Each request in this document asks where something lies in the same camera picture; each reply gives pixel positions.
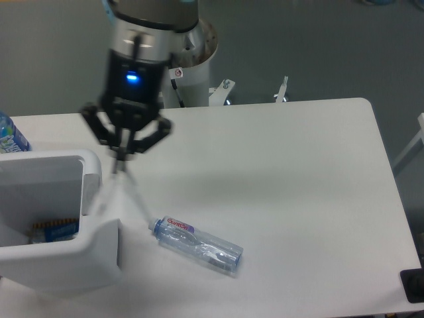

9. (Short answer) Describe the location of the black device at table edge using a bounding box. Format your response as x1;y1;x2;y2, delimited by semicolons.
400;268;423;303

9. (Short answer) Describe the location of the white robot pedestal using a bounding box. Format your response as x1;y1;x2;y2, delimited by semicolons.
158;19;290;109

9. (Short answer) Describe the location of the clear plastic water bottle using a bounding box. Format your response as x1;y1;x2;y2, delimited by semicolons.
148;216;244;276

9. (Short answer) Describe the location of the blue labelled water bottle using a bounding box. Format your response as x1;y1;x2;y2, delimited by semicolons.
1;112;32;154

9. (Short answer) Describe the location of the white frame at right edge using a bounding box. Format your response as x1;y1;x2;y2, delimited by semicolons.
392;113;423;177

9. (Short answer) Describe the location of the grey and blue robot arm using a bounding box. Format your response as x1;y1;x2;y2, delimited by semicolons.
80;1;199;173

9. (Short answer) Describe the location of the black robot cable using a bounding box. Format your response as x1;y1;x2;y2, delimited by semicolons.
169;66;186;109

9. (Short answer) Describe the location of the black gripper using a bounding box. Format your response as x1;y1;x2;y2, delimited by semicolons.
79;50;172;174

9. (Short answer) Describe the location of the blue snack wrapper in bin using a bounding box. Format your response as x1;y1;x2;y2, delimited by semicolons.
29;218;80;244

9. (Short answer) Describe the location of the white plastic trash can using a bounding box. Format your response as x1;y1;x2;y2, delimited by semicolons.
1;149;121;292

